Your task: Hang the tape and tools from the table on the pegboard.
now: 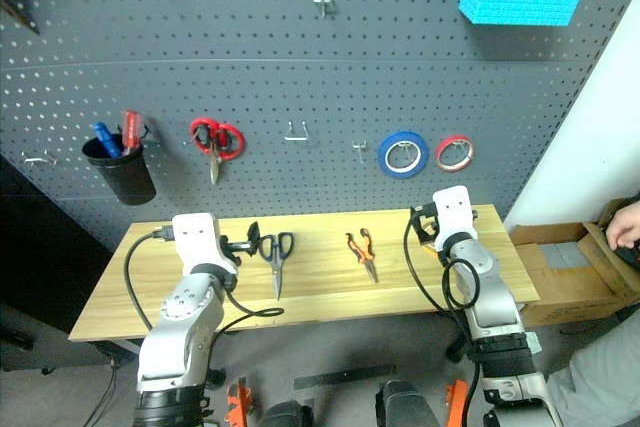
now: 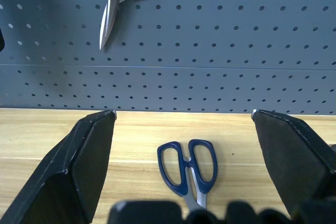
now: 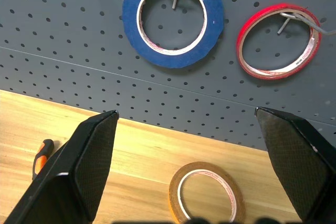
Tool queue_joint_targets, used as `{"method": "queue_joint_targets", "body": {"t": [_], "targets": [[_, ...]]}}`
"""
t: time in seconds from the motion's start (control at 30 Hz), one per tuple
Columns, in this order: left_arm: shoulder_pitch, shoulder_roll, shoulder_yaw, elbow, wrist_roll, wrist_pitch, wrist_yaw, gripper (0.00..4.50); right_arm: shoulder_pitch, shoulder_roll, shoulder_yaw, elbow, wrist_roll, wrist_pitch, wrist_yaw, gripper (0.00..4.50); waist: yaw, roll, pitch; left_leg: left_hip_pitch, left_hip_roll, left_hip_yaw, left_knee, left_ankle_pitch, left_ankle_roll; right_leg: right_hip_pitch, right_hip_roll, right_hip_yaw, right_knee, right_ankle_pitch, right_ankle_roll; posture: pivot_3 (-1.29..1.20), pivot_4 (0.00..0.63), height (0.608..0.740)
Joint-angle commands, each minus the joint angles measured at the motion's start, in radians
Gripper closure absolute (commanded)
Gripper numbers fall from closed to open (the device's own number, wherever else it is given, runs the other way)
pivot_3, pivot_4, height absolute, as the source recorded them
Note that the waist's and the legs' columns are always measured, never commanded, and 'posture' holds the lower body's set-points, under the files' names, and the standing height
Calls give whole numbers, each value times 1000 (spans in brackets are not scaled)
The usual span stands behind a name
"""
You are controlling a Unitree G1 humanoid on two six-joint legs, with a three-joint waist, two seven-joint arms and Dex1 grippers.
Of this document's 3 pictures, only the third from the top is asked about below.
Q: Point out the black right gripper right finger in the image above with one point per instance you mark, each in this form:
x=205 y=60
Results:
x=302 y=169

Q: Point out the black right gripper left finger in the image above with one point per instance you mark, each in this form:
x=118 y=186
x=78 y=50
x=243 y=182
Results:
x=65 y=182

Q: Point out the yellow tape roll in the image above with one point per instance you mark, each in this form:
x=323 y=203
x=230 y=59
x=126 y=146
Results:
x=173 y=190

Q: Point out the grey pegboard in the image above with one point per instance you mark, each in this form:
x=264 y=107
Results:
x=78 y=37

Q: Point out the red tape roll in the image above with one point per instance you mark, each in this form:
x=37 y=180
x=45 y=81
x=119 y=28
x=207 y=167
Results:
x=246 y=23

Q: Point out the blue tape roll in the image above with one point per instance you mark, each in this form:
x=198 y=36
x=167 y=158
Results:
x=131 y=24

